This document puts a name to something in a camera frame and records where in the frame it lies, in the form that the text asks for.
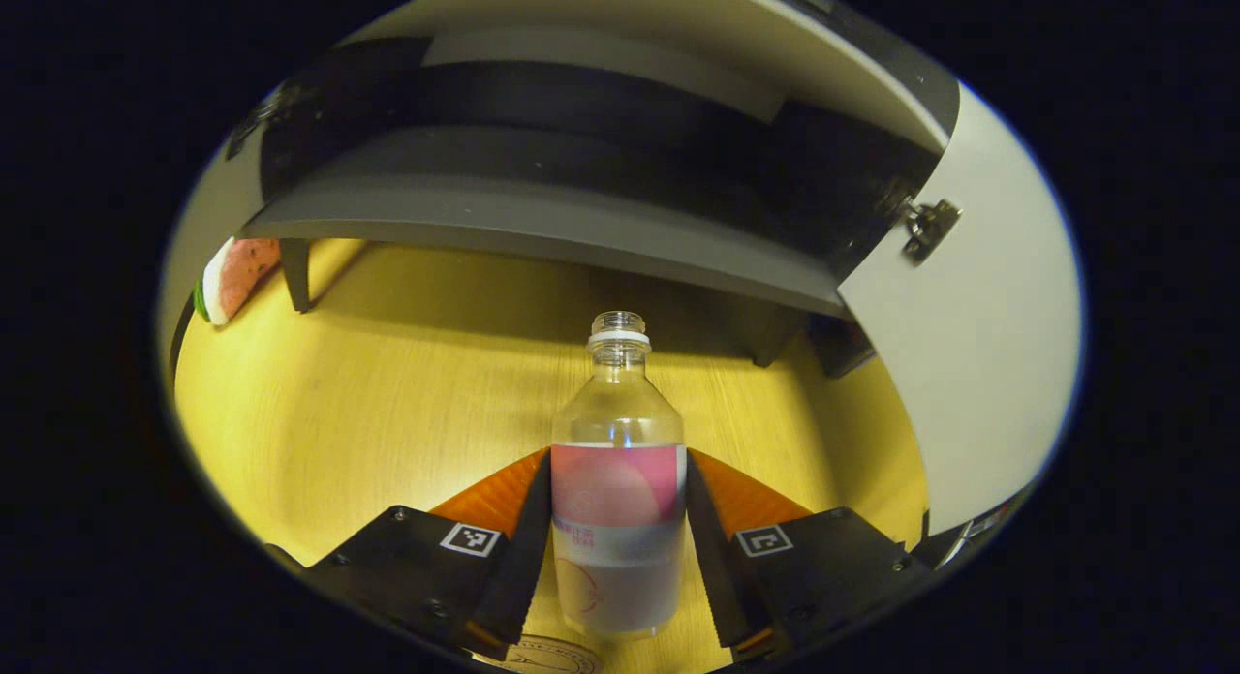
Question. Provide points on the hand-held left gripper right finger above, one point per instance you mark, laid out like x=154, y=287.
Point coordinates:
x=717, y=587

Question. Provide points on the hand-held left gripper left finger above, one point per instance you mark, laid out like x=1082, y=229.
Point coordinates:
x=523, y=577

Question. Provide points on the round printed coaster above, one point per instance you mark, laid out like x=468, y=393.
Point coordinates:
x=542, y=659

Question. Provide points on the clear plastic bottle pink label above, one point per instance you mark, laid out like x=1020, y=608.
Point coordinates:
x=620, y=413

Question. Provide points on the white cabinet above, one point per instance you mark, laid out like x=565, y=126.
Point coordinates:
x=542, y=229

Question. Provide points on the metal door hinge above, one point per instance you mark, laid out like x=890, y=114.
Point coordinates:
x=254, y=122
x=930, y=224

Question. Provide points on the watermelon slice toy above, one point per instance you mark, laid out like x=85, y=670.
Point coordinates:
x=242, y=272

